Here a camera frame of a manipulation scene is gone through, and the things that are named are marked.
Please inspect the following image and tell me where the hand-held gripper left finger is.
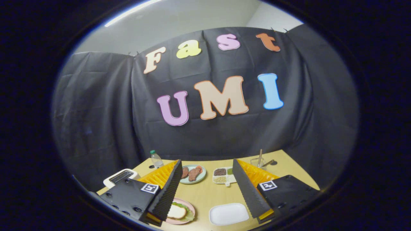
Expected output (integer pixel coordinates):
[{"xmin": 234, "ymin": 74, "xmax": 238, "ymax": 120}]
[{"xmin": 96, "ymin": 159, "xmax": 183, "ymax": 227}]

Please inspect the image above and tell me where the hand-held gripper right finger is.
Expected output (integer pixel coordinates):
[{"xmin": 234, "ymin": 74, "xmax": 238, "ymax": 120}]
[{"xmin": 232, "ymin": 158, "xmax": 320, "ymax": 224}]

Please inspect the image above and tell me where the plain bread slice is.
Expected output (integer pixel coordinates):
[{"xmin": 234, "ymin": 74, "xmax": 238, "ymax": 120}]
[{"xmin": 167, "ymin": 204, "xmax": 187, "ymax": 220}]

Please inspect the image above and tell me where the green lettuce leaf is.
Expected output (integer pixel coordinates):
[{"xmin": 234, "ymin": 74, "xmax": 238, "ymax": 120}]
[{"xmin": 172, "ymin": 201, "xmax": 195, "ymax": 222}]

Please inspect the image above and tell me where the cream toaster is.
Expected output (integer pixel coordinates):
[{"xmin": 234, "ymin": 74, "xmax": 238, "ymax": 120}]
[{"xmin": 103, "ymin": 169, "xmax": 141, "ymax": 189}]

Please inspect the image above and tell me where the white divided dish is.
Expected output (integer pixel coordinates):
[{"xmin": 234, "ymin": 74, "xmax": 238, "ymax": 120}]
[{"xmin": 213, "ymin": 167, "xmax": 237, "ymax": 187}]

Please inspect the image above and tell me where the metal utensil holder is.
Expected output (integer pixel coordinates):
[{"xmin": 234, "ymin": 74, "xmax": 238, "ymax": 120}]
[{"xmin": 250, "ymin": 157, "xmax": 268, "ymax": 170}]

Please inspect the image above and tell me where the white rectangular plate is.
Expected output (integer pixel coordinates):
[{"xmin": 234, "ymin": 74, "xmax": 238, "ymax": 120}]
[{"xmin": 209, "ymin": 203, "xmax": 249, "ymax": 226}]

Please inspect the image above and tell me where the clear plastic water bottle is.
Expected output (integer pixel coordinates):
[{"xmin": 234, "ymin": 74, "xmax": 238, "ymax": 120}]
[{"xmin": 150, "ymin": 150, "xmax": 164, "ymax": 169}]

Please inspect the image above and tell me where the pale green plate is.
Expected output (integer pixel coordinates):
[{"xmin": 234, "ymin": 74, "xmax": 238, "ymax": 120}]
[{"xmin": 180, "ymin": 165, "xmax": 206, "ymax": 184}]

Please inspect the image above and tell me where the black backdrop cloth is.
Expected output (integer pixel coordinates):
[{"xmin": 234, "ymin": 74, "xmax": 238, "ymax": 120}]
[{"xmin": 51, "ymin": 24, "xmax": 359, "ymax": 193}]

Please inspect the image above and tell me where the pink round plate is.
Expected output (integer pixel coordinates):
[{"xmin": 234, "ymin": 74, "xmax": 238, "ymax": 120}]
[{"xmin": 165, "ymin": 198, "xmax": 196, "ymax": 225}]

